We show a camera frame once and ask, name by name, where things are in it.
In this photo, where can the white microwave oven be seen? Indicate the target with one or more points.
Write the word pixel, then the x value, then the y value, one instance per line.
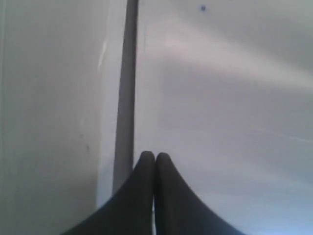
pixel 60 68

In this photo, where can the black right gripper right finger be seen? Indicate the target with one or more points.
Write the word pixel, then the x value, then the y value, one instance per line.
pixel 178 210

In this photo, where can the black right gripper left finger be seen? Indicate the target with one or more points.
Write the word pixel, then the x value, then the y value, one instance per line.
pixel 129 211

